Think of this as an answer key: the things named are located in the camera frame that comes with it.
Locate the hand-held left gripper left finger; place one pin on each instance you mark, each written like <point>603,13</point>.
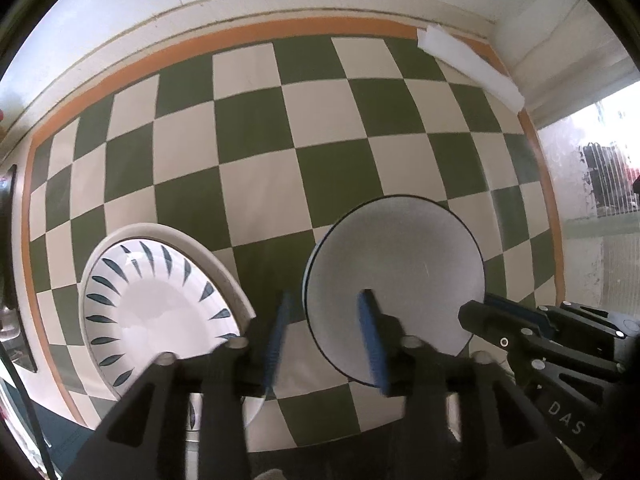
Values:
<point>277,335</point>

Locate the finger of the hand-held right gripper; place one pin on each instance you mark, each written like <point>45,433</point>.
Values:
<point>482,320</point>
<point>510,306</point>

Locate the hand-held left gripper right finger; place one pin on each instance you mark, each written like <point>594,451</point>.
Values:
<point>372,345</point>

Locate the white plate with leaf pattern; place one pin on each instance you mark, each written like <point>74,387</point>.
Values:
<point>150,310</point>

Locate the glass sliding door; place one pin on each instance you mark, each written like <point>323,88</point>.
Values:
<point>565,170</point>

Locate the green white checkered tablecloth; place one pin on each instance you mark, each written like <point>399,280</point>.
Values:
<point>250,125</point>

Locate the blue counter cabinet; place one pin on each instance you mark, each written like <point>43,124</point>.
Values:
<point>55,430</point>

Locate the folded white cloth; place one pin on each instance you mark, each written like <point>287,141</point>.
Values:
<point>470,65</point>

